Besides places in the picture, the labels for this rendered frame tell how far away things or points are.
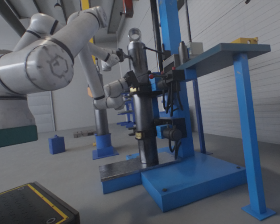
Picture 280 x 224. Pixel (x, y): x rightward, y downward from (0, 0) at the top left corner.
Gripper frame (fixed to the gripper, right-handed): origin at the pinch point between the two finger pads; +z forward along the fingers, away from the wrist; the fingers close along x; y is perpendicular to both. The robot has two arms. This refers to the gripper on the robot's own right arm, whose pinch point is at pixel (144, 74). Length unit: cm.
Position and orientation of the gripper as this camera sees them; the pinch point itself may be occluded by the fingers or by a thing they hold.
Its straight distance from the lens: 130.1
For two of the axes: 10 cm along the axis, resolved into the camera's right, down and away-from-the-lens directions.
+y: -3.4, 0.5, 9.4
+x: 4.3, 9.0, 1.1
